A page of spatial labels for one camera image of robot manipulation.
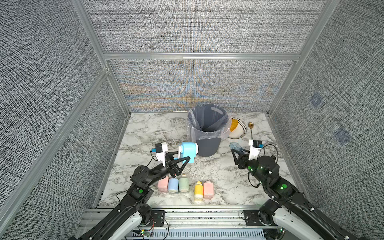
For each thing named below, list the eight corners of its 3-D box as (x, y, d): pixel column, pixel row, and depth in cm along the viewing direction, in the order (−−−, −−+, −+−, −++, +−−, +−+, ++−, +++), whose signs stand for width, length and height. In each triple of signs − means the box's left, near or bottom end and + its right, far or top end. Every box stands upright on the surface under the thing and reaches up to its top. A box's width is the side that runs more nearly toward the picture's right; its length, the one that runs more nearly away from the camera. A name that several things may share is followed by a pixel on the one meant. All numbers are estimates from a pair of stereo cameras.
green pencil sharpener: (179, 194, 83) (178, 190, 76) (180, 183, 87) (179, 177, 81) (189, 194, 83) (188, 190, 76) (189, 183, 87) (189, 177, 81)
